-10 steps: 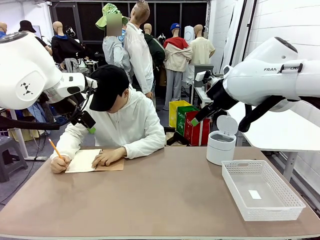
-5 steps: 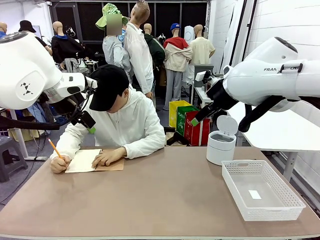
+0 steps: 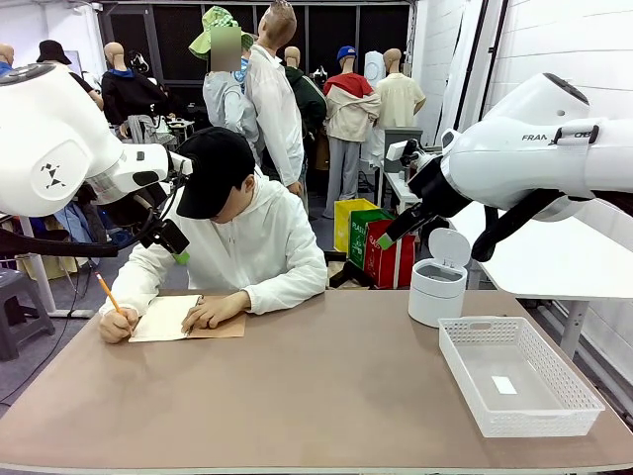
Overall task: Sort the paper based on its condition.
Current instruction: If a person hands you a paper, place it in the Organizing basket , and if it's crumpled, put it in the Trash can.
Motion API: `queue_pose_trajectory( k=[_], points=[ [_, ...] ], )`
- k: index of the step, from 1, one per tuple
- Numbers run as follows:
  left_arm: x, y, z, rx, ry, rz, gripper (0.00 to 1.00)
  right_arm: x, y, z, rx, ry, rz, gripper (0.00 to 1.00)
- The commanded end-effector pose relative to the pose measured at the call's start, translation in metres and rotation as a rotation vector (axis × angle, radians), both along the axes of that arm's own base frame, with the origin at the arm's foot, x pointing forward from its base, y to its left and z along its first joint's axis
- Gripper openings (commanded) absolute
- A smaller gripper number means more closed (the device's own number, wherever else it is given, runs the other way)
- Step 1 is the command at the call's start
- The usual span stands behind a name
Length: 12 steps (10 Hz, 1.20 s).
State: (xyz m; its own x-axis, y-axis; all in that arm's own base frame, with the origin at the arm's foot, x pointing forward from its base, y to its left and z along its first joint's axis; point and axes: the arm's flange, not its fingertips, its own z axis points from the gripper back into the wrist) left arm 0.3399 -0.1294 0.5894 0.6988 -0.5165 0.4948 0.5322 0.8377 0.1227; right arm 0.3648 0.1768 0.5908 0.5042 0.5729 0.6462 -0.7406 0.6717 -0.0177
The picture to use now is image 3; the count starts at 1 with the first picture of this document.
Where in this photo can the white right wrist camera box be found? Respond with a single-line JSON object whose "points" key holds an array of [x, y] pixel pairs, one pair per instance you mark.
{"points": [[398, 148]]}

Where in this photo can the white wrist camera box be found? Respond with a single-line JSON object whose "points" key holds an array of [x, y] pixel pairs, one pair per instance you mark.
{"points": [[182, 164], [398, 148]]}

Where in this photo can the person's left forearm white sleeve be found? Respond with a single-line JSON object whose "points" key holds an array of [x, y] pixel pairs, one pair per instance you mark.
{"points": [[287, 294]]}

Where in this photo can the mannequin red beige jacket blue cap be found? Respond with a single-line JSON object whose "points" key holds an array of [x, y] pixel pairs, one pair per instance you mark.
{"points": [[351, 109]]}

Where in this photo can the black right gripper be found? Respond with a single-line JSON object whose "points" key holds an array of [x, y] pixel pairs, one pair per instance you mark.
{"points": [[437, 190]]}

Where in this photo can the mannequin in black sweater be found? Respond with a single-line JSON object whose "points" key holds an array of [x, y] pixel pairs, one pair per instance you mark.
{"points": [[131, 94]]}

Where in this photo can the mannequin in cream shirt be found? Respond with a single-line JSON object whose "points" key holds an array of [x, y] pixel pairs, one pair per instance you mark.
{"points": [[399, 99]]}

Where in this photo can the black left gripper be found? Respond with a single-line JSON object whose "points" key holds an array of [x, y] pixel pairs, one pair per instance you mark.
{"points": [[133, 210]]}

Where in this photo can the white lidded trash bin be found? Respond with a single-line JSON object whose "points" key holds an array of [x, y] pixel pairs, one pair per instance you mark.
{"points": [[435, 302]]}

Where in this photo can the white oval panel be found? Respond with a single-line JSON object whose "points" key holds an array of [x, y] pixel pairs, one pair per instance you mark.
{"points": [[374, 69]]}

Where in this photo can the spiral notebook with brown cover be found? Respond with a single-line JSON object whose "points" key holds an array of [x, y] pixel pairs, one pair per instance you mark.
{"points": [[163, 321]]}

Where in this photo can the white table with white legs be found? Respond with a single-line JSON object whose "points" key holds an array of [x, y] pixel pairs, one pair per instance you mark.
{"points": [[42, 287]]}

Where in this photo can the red recycling bin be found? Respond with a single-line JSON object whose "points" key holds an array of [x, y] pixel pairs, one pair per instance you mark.
{"points": [[390, 267]]}

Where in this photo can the mannequin in dark green jacket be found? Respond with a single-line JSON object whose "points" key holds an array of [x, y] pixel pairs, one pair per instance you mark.
{"points": [[309, 99]]}

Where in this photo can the black baseball cap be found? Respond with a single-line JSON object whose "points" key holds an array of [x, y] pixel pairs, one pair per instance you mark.
{"points": [[215, 168]]}

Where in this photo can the tall mannequin in white shirt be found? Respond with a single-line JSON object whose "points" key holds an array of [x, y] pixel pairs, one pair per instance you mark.
{"points": [[274, 109]]}

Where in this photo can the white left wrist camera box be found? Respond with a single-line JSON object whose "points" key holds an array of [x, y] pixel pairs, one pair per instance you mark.
{"points": [[182, 164]]}

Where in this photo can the grey plastic stool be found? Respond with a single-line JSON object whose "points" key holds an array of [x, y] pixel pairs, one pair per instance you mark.
{"points": [[22, 297]]}

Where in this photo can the white perforated plastic basket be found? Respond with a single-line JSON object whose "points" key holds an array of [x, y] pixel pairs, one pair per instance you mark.
{"points": [[554, 396]]}

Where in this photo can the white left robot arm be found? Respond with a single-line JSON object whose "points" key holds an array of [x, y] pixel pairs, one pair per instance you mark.
{"points": [[49, 143]]}

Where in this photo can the yellow pencil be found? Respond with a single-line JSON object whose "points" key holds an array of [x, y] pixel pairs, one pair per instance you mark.
{"points": [[106, 291]]}

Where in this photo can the green recycling bin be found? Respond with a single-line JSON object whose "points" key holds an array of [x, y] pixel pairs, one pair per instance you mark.
{"points": [[358, 237]]}

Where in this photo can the mannequin with blue collar jacket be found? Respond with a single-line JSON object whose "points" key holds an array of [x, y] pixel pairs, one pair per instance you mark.
{"points": [[6, 57]]}

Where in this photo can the person torso in white hoodie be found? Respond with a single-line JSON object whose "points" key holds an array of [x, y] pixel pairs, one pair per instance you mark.
{"points": [[257, 242]]}

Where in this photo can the person's right hand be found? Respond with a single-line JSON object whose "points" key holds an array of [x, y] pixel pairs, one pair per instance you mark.
{"points": [[118, 325]]}

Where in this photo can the person's right forearm white sleeve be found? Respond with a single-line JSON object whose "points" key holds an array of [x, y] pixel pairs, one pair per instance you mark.
{"points": [[131, 282]]}

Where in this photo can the white label inside basket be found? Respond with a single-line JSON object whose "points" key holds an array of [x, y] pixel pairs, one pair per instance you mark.
{"points": [[504, 385]]}

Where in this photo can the mannequin with black bucket hat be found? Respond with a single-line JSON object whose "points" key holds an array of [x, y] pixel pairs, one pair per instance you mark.
{"points": [[53, 52]]}

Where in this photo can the wooden black floor stand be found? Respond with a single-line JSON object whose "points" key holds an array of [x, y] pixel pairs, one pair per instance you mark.
{"points": [[346, 277]]}

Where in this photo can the grey cabinet box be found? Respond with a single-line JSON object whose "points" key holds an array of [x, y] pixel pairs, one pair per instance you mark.
{"points": [[403, 136]]}

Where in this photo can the figure with green checkered hat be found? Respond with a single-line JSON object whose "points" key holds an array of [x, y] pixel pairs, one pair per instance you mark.
{"points": [[225, 99]]}

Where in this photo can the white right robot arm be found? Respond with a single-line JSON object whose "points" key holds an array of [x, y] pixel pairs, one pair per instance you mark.
{"points": [[534, 148]]}

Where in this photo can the large white table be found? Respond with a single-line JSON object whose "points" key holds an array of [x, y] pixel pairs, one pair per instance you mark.
{"points": [[554, 267]]}

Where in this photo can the yellow recycling bin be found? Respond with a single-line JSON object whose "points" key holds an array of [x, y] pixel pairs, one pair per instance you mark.
{"points": [[346, 222]]}

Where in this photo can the person's left hand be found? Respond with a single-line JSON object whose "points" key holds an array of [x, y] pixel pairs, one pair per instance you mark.
{"points": [[217, 309]]}

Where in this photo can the small white side table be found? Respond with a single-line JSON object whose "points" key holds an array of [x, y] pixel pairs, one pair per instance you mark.
{"points": [[398, 188]]}

